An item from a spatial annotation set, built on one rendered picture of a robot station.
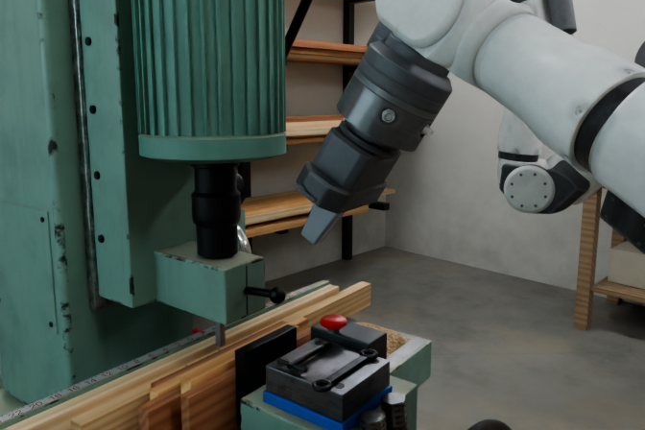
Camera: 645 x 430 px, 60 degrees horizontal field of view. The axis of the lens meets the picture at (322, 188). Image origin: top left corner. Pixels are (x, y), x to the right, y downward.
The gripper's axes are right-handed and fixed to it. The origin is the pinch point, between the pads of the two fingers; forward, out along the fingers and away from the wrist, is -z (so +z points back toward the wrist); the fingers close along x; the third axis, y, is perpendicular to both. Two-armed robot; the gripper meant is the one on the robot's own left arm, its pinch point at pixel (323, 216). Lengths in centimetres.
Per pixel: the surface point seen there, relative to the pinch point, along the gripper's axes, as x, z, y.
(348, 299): 31.4, -24.0, 0.1
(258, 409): -7.2, -17.9, -7.0
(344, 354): -0.1, -11.0, -9.8
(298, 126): 234, -74, 129
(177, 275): 0.5, -19.6, 13.2
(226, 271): -0.3, -13.2, 6.9
